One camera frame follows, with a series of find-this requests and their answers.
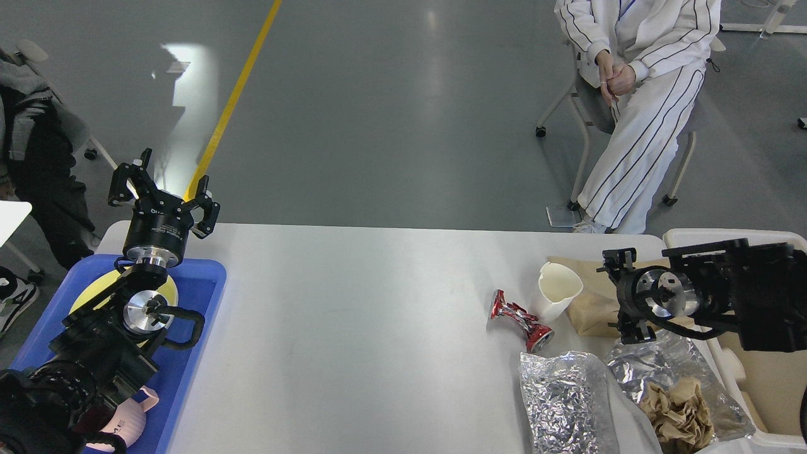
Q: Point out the white paper cup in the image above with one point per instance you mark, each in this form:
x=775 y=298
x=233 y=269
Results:
x=555 y=287

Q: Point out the seated person in white tracksuit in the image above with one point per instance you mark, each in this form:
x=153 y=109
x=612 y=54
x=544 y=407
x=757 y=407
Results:
x=647 y=60

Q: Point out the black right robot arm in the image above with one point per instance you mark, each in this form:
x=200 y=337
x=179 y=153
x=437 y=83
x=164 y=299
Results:
x=711 y=289

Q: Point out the crumpled silver foil bag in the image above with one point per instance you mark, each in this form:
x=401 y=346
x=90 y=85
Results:
x=567 y=404

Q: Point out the white side table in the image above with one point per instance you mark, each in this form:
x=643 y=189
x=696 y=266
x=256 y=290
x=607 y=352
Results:
x=13 y=214

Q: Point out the brown paper bag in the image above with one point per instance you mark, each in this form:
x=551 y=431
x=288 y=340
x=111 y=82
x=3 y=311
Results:
x=596 y=308

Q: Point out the white plastic bin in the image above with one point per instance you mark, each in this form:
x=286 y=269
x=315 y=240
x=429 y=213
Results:
x=769 y=386

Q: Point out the crumpled brown paper ball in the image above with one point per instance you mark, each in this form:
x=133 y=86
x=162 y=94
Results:
x=679 y=416

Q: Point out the grey chair at left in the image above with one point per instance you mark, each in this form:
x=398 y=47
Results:
x=29 y=54

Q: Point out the blue plastic tray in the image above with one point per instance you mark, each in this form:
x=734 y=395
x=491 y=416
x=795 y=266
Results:
x=200 y=284

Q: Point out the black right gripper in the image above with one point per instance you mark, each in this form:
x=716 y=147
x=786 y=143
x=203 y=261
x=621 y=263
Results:
x=637 y=292

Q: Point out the standing person in dark clothes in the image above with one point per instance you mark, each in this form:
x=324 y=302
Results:
x=37 y=162

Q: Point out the crushed red soda can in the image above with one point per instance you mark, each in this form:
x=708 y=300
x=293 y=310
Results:
x=537 y=334

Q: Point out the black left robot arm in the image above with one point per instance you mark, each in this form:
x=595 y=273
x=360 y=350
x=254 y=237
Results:
x=105 y=354

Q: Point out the grey rolling chair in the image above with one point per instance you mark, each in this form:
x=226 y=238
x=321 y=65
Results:
x=590 y=112

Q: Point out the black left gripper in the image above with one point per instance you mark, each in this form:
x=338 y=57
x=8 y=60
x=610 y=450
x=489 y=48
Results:
x=153 y=236

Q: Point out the silver foil bag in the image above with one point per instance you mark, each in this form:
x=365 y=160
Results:
x=567 y=404
x=667 y=360

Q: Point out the pink HOME mug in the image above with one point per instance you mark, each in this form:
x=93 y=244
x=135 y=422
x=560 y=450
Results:
x=129 y=419

